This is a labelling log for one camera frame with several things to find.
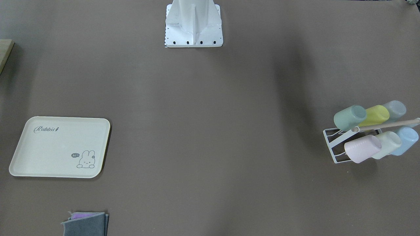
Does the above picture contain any green cup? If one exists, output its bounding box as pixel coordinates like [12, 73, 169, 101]
[333, 105, 367, 131]

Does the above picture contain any cream rabbit tray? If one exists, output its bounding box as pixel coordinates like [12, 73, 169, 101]
[9, 116, 111, 178]

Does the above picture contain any pink cup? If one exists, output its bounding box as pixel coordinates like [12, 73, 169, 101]
[345, 135, 382, 163]

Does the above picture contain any yellow cup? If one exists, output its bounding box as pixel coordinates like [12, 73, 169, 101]
[358, 105, 390, 127]

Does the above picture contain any white cup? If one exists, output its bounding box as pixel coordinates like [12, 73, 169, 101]
[372, 131, 402, 160]

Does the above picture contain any grey cup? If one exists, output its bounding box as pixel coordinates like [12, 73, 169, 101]
[382, 100, 407, 123]

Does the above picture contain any blue cup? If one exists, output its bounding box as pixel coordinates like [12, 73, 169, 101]
[391, 127, 419, 156]

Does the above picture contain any grey folded cloth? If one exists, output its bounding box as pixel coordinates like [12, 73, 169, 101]
[61, 213, 109, 236]

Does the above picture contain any purple folded cloth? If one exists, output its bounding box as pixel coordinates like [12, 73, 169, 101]
[68, 212, 105, 221]

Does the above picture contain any bamboo cutting board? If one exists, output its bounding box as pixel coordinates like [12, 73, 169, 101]
[0, 39, 15, 74]

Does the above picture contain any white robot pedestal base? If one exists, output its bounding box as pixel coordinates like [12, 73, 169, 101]
[164, 0, 223, 48]

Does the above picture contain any white wire cup rack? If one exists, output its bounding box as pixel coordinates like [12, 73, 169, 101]
[323, 118, 420, 163]

